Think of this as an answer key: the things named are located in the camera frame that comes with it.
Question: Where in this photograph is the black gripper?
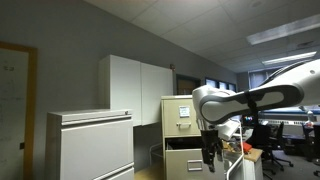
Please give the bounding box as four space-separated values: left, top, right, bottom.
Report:
200 129 224 174

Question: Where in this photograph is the beige open filing drawer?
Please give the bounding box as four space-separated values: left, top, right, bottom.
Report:
164 137 228 180

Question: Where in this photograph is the white paper drawer label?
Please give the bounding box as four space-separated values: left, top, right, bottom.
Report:
178 105 191 118

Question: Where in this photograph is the red small object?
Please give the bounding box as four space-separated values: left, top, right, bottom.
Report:
242 142 253 153

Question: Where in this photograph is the wooden side table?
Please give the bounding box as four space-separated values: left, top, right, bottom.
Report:
243 147 264 180

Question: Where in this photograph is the computer monitor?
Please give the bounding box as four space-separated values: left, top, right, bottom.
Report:
242 114 258 127

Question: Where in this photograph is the black office chair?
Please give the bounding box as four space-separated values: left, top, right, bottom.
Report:
252 121 295 175

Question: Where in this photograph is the beige metal filing cabinet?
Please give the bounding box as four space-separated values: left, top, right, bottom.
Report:
160 94 234 180

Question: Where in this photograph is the dark interior window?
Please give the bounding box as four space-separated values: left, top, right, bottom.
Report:
204 77 238 93

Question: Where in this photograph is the dark wooden door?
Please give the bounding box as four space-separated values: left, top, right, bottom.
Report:
175 74 202 96

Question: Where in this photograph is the blue lab bench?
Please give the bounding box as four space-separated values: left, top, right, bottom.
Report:
258 105 320 123

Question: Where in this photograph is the clear plastic bottle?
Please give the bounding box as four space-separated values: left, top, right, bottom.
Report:
306 110 316 129

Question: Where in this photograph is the grey lateral filing cabinet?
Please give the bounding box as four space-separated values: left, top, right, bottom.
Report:
44 108 135 180

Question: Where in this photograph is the short fluorescent ceiling light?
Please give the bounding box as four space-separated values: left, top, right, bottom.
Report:
261 50 318 67

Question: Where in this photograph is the long fluorescent ceiling light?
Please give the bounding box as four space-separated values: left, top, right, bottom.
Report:
245 13 320 46

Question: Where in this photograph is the wood framed whiteboard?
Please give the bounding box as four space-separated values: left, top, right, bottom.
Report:
0 41 38 180

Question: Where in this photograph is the white metal tube frame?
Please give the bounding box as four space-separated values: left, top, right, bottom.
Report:
225 121 246 180

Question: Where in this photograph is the white wall cabinet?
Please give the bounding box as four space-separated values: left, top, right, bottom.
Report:
97 54 175 127

